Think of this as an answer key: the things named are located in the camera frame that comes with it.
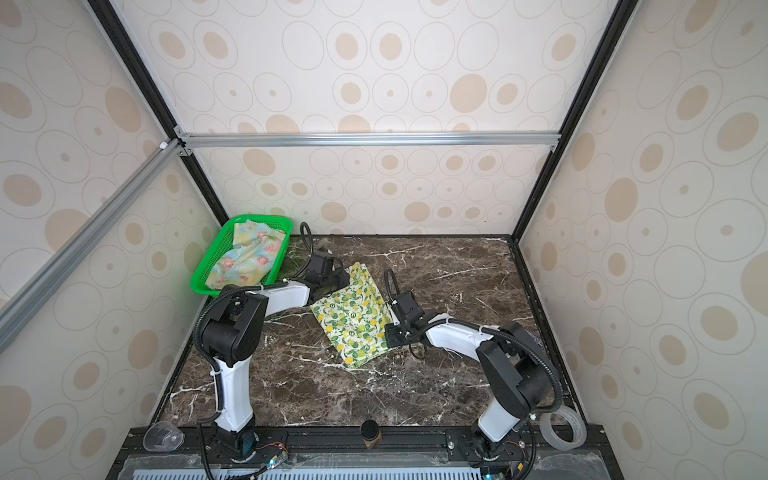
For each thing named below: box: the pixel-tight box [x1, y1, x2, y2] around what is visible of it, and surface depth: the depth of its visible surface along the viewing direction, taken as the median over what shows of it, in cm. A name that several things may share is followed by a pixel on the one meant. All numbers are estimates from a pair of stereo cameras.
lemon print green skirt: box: [310, 262, 394, 367], surface depth 96 cm
